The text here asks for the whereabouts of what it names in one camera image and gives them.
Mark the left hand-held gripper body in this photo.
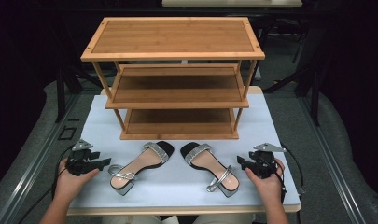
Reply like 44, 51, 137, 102
65, 139, 100, 176

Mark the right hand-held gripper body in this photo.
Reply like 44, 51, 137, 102
248, 143, 287, 179

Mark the silver strap heeled sandal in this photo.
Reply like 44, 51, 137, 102
179, 141, 241, 199
107, 140, 175, 197

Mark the wooden three-tier shoe rack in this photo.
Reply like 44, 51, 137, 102
80, 16, 266, 141

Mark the person's right hand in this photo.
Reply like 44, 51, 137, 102
245, 158, 287, 205

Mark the person's left hand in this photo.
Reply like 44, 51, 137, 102
53, 158, 101, 206

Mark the black square floor socket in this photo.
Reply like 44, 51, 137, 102
58, 125, 77, 141

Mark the white table mat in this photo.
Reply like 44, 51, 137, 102
68, 93, 301, 209

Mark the black metal stand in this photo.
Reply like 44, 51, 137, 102
54, 59, 101, 124
263, 31, 322, 127

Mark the wooden table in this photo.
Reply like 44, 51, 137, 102
66, 86, 302, 217

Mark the metal floor rail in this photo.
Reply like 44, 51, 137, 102
298, 96, 368, 224
0, 92, 82, 224

